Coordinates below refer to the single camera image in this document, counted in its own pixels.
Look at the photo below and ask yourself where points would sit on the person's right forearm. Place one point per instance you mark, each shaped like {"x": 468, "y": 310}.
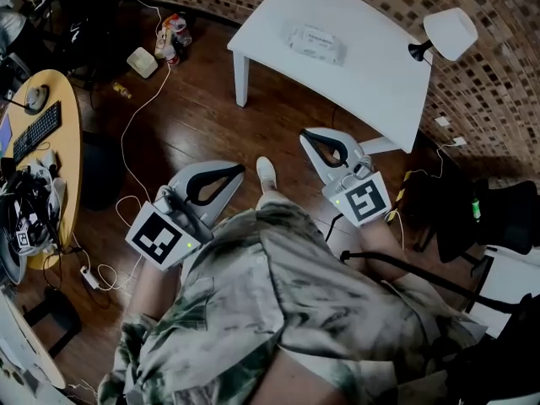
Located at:
{"x": 379, "y": 243}

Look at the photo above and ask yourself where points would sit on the white shade table lamp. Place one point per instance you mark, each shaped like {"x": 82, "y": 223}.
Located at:
{"x": 451, "y": 34}

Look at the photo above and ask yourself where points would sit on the blue notebook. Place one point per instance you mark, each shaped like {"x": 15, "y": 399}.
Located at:
{"x": 5, "y": 135}

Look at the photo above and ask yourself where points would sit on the plastic bag of snacks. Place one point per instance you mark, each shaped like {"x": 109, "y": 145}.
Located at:
{"x": 173, "y": 36}

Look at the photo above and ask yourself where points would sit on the white wall outlet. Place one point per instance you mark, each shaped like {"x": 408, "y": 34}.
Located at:
{"x": 441, "y": 121}
{"x": 459, "y": 141}

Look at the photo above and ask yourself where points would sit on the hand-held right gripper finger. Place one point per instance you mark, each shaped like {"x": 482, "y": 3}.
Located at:
{"x": 348, "y": 148}
{"x": 316, "y": 158}

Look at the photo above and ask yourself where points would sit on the person's bare leg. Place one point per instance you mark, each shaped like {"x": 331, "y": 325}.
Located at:
{"x": 304, "y": 386}

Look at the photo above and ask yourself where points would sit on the white shoe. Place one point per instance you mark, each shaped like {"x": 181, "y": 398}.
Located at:
{"x": 266, "y": 173}

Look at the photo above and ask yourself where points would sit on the round yellow table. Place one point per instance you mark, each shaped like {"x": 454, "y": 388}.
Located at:
{"x": 69, "y": 142}

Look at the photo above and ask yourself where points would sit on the yellow wrapper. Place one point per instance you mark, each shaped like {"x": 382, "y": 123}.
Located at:
{"x": 121, "y": 90}

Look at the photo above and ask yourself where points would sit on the yellow black striped floor strip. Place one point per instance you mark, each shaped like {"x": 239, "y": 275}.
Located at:
{"x": 398, "y": 192}

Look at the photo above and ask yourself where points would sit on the small white floor power strip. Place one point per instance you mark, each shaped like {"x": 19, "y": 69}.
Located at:
{"x": 89, "y": 277}

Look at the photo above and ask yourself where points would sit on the white wet wipe pack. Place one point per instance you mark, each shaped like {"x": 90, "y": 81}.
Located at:
{"x": 316, "y": 42}

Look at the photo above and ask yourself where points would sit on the green bottle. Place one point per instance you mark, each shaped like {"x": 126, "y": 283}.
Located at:
{"x": 476, "y": 209}

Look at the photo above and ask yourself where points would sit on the white desk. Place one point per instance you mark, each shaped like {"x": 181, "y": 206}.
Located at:
{"x": 21, "y": 352}

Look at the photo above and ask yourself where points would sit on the black round pedestal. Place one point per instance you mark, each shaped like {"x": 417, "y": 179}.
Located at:
{"x": 103, "y": 171}

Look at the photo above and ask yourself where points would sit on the grey oval shell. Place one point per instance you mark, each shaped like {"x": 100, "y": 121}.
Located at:
{"x": 10, "y": 260}

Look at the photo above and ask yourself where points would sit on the cream plastic box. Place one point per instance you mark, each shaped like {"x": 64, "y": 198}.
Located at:
{"x": 142, "y": 62}

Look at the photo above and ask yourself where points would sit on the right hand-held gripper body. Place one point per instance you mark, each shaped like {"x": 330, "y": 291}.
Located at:
{"x": 363, "y": 198}

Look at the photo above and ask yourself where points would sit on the black stand foot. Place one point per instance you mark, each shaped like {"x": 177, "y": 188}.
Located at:
{"x": 55, "y": 323}

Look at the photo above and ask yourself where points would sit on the black office chair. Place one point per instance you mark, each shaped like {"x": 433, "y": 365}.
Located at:
{"x": 506, "y": 217}

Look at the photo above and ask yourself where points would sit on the black keyboard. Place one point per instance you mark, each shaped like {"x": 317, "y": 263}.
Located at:
{"x": 38, "y": 131}

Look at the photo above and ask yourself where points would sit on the person's left forearm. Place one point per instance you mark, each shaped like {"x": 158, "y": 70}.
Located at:
{"x": 156, "y": 285}

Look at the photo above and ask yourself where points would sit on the grey round base stand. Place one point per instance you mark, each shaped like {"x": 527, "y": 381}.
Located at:
{"x": 37, "y": 97}

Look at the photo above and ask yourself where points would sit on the black swivel chair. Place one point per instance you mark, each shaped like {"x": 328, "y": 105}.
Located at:
{"x": 80, "y": 23}

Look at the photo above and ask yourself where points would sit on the white rectangular table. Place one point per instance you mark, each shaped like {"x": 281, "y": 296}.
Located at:
{"x": 367, "y": 82}

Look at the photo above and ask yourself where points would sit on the camouflage patterned clothing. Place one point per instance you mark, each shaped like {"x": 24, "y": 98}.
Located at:
{"x": 270, "y": 293}

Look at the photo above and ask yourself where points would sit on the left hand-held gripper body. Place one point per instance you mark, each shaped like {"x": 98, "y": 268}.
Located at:
{"x": 156, "y": 236}

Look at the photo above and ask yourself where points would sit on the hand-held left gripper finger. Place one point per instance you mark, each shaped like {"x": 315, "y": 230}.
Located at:
{"x": 217, "y": 207}
{"x": 181, "y": 179}

